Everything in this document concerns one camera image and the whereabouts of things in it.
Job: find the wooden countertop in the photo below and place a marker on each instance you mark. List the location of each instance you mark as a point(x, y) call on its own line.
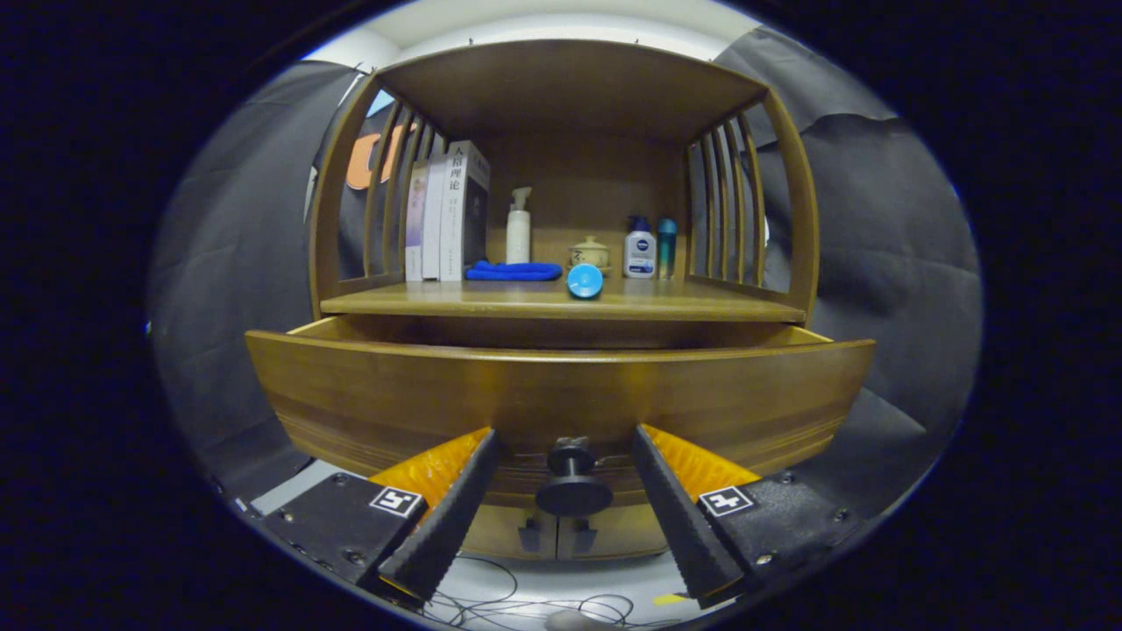
point(684, 300)

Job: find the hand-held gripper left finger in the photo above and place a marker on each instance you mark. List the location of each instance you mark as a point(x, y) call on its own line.
point(456, 517)

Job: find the blue folded cloth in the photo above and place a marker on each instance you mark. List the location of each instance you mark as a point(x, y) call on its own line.
point(513, 272)

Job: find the white lotion bottle blue cap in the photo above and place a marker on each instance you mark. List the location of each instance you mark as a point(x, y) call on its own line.
point(640, 254)

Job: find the blue gradient cosmetic tube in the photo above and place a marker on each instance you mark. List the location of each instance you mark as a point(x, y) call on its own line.
point(585, 281)

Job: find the pale rounded floor object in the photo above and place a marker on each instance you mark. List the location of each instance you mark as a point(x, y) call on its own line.
point(574, 622)

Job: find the black round drawer knob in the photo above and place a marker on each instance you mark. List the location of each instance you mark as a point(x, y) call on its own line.
point(574, 495)

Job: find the beige lidded teacup with saucer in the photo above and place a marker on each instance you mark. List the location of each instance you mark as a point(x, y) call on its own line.
point(589, 252)

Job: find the wooden drawer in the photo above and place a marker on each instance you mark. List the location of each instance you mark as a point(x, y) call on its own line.
point(570, 394)

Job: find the white book with dark cover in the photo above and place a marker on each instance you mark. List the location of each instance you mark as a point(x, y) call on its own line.
point(454, 219)

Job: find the pale purple book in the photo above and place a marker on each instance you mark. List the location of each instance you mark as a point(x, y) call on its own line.
point(416, 223)

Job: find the wooden cabinet door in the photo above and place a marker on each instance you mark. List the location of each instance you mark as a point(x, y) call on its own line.
point(504, 535)
point(622, 535)

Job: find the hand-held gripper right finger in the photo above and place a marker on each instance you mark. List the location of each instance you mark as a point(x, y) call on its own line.
point(679, 517)

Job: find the white pump bottle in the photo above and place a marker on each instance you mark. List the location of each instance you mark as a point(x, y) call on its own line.
point(518, 237)

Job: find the teal translucent bottle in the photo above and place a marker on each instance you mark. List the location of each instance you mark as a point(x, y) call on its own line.
point(667, 250)

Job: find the yellow floor tape piece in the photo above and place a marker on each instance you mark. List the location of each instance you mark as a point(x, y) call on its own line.
point(671, 600)

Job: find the wooden cabinet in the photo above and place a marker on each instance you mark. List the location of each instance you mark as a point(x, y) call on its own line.
point(570, 88)

